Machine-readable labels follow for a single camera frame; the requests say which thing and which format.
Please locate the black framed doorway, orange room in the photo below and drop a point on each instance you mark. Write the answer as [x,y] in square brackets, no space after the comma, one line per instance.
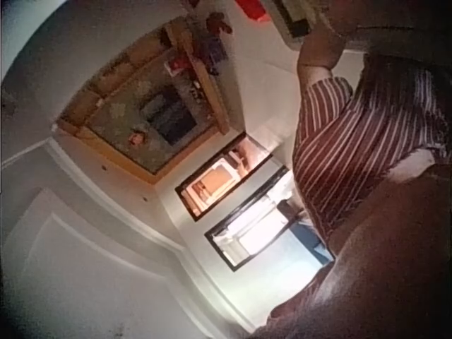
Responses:
[219,176]

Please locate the black framed doorway, bright room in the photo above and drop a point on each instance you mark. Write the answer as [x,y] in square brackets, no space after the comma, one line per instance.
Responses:
[261,229]

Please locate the white panelled door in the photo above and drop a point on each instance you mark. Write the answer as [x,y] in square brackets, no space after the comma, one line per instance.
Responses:
[70,261]

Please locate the small pink toy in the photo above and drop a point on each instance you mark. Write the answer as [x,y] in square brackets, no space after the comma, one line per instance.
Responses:
[136,137]

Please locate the blue purple bag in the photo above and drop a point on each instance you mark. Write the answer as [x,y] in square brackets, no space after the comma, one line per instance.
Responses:
[212,53]

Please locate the red box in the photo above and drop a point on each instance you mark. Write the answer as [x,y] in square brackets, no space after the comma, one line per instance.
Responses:
[250,8]

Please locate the brown stuffed toy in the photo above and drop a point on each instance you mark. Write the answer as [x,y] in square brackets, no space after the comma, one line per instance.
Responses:
[217,23]

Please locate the dark blue folded cloth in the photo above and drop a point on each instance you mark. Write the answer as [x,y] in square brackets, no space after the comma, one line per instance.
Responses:
[173,116]

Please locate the red and white packet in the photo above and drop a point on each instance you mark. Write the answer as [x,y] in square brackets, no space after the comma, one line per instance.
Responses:
[175,65]

